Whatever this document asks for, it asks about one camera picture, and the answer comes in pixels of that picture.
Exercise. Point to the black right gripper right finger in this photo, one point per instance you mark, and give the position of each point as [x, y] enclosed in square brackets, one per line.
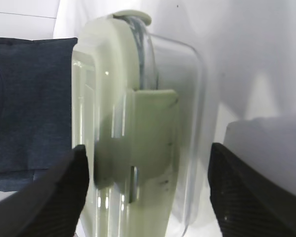
[245, 203]

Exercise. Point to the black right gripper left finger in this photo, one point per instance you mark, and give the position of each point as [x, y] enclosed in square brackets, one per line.
[52, 204]

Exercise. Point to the navy blue lunch bag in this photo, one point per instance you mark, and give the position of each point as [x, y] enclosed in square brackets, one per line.
[35, 108]

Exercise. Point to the glass container with green lid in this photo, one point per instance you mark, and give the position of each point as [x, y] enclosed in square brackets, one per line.
[136, 107]

